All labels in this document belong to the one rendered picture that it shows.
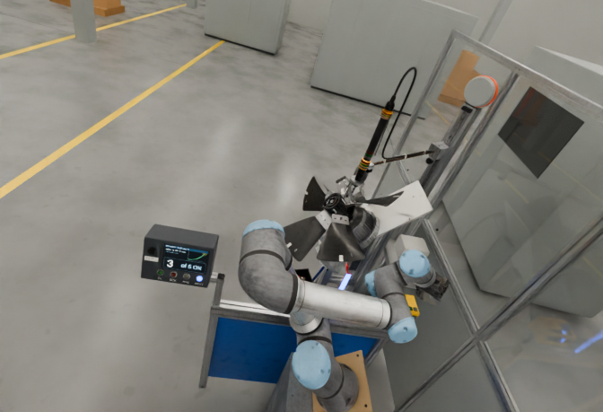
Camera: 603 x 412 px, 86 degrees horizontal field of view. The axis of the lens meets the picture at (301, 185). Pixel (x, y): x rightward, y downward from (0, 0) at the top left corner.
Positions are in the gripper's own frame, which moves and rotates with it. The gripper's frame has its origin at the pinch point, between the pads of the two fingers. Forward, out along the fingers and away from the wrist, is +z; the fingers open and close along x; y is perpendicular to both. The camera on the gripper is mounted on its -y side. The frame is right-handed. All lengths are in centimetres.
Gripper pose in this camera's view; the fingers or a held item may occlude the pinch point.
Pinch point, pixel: (430, 287)
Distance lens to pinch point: 133.5
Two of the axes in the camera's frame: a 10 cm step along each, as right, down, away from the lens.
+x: 5.4, -8.2, 1.8
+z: 4.9, 4.8, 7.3
